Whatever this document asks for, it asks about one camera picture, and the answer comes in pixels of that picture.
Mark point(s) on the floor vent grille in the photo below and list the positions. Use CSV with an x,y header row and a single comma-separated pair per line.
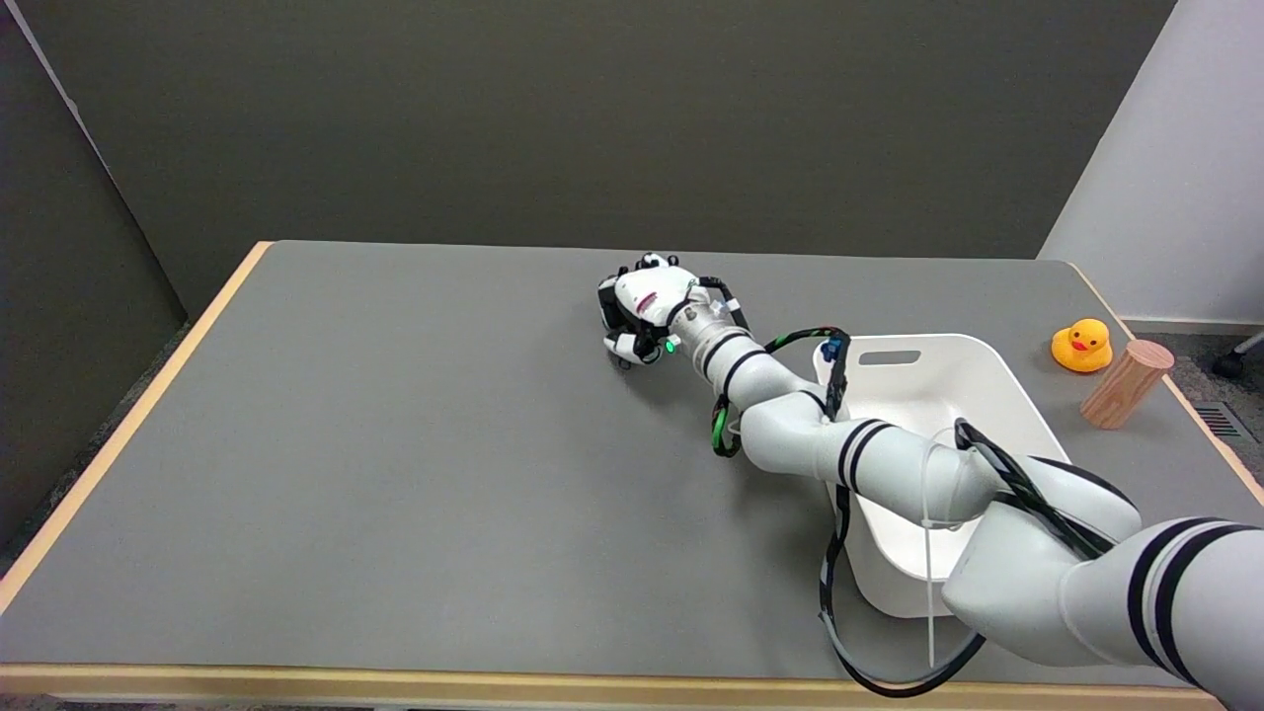
x,y
1221,421

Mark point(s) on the orange rubber duck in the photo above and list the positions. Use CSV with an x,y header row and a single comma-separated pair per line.
x,y
1081,347

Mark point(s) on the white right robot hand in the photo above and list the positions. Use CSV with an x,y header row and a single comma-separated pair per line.
x,y
647,296

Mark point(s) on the black chair caster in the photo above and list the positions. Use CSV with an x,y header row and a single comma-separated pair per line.
x,y
1230,363

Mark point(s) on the white plastic bin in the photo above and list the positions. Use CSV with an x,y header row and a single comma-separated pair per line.
x,y
938,405

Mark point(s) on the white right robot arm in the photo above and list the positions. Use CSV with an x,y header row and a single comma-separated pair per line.
x,y
938,484

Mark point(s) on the pink wooden cylinder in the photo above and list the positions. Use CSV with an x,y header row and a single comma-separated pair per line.
x,y
1127,383

